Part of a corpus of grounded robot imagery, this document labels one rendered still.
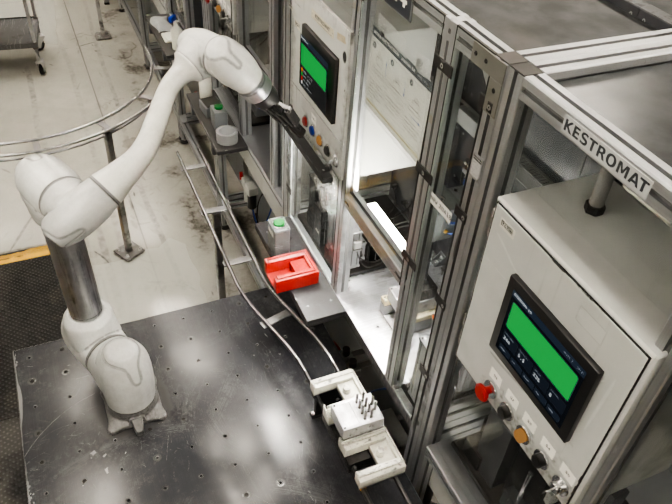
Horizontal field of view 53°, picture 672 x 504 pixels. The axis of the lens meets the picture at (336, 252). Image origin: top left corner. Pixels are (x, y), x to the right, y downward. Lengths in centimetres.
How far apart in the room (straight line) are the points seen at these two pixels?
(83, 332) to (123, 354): 16
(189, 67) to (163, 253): 206
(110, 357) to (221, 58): 93
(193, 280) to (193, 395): 144
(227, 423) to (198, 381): 20
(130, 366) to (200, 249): 183
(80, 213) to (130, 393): 65
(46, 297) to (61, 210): 199
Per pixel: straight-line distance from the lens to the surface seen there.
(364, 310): 228
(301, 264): 236
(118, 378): 214
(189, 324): 255
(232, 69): 183
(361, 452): 203
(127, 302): 364
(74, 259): 205
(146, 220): 412
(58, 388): 246
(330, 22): 193
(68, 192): 180
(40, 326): 361
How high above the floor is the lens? 255
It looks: 41 degrees down
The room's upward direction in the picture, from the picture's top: 5 degrees clockwise
